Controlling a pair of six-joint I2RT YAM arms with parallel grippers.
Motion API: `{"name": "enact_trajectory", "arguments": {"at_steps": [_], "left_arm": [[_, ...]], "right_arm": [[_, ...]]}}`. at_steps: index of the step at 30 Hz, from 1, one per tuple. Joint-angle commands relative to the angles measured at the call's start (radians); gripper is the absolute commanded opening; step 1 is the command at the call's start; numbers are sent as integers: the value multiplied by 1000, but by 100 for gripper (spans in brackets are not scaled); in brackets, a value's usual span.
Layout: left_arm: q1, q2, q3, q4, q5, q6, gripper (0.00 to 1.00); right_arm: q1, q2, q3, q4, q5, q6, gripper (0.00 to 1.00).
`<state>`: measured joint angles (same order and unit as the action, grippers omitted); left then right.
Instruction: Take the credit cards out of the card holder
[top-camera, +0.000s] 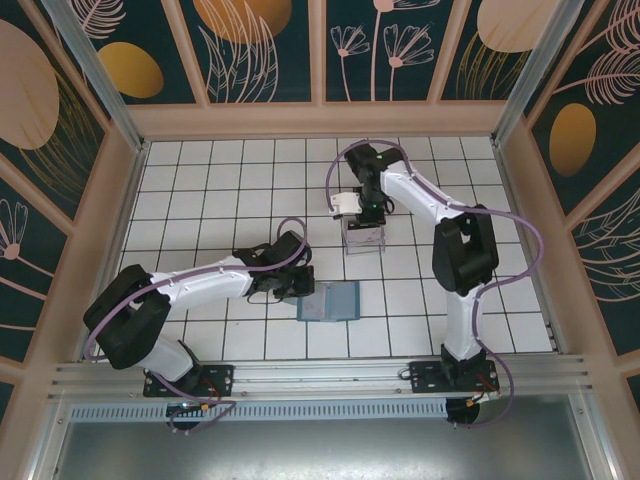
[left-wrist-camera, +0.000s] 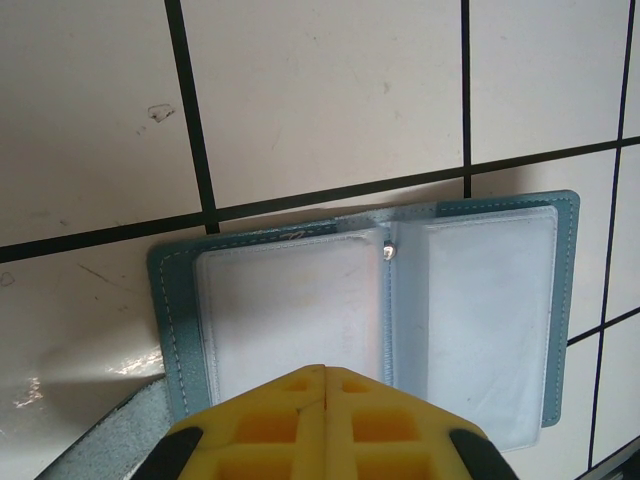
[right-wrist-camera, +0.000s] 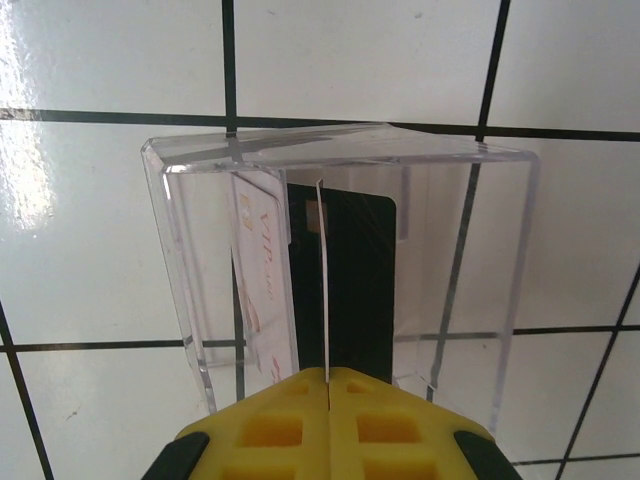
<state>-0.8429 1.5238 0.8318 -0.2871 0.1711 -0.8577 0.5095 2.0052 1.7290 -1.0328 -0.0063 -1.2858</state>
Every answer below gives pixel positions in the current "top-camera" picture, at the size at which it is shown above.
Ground thin pale credit card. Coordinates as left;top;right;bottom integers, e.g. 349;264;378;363
349;230;385;249

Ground blue card holder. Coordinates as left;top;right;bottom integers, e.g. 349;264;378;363
294;280;362;325

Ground pale blue credit card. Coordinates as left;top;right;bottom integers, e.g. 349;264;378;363
298;294;329;321

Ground clear acrylic box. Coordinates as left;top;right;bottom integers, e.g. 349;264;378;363
343;222;389;257

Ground grey metal sheet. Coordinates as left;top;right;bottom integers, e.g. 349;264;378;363
49;418;606;480

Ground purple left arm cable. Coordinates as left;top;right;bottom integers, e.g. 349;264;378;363
84;217;309;436

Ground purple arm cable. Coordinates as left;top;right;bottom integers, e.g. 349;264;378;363
84;217;309;436
323;138;546;431

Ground aluminium mounting rail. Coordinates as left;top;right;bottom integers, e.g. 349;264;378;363
47;353;604;401

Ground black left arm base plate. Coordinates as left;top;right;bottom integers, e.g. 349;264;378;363
143;363;236;399

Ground grey slotted cable duct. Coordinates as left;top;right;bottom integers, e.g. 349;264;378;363
69;398;450;421

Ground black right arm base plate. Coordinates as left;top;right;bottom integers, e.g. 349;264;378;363
408;358;501;395

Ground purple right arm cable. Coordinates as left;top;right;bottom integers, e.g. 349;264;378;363
323;138;546;431

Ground aluminium corner post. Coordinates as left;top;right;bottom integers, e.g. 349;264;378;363
41;0;152;153
492;0;576;147

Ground aluminium frame bar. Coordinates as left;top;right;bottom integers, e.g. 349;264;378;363
569;384;624;480
27;399;71;480

